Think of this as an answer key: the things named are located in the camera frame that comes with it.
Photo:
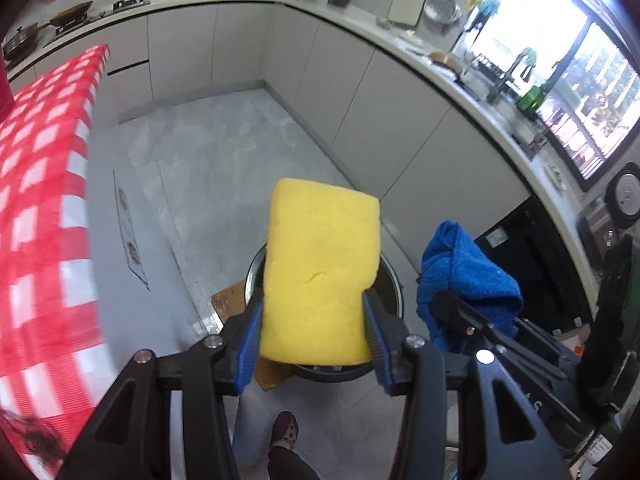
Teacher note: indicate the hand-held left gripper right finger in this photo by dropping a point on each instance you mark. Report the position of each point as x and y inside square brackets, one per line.
[377, 345]

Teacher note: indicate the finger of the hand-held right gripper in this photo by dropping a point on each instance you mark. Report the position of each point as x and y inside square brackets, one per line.
[545, 337]
[455, 310]

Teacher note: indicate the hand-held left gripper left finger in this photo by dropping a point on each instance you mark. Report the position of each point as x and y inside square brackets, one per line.
[248, 345]

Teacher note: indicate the blue cloth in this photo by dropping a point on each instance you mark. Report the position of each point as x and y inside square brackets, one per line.
[465, 270]

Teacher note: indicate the metal bucket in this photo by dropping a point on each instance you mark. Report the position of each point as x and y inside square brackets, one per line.
[386, 280]

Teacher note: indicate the yellow sponge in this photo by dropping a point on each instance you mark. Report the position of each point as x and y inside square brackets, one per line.
[320, 260]

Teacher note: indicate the brown cardboard sheet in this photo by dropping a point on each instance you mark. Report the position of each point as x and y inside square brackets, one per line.
[230, 302]

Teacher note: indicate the person's shoe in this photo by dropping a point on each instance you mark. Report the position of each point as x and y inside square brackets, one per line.
[286, 427]

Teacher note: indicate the round black appliance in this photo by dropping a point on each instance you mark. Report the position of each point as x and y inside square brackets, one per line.
[625, 195]

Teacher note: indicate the person's leg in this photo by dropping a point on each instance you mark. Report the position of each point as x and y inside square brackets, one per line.
[290, 465]

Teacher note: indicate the green bottle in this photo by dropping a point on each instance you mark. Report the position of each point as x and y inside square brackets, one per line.
[532, 100]

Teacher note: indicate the kitchen faucet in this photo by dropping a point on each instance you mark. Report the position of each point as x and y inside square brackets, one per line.
[505, 77]

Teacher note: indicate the grey kitchen counter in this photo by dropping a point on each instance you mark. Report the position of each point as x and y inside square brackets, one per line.
[350, 85]

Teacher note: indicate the red checkered tablecloth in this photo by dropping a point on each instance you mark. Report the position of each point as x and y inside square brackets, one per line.
[40, 210]

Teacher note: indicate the brown bowl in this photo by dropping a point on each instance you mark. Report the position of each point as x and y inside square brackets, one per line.
[444, 58]

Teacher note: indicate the kitchen window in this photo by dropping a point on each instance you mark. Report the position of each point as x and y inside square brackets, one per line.
[550, 35]

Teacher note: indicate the metal bowl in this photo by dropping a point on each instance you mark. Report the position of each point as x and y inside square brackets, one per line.
[442, 7]

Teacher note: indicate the hanging blue rag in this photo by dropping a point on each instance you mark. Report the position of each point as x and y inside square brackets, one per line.
[491, 7]

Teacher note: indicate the white cutting board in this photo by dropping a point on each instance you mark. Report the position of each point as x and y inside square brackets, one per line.
[407, 5]

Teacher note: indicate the black stove burner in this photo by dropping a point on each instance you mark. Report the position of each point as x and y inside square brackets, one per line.
[131, 3]

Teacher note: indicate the black wok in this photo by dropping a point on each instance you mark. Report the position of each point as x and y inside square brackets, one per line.
[72, 14]

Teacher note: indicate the pot with glass lid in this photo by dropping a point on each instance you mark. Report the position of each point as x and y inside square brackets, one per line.
[22, 40]

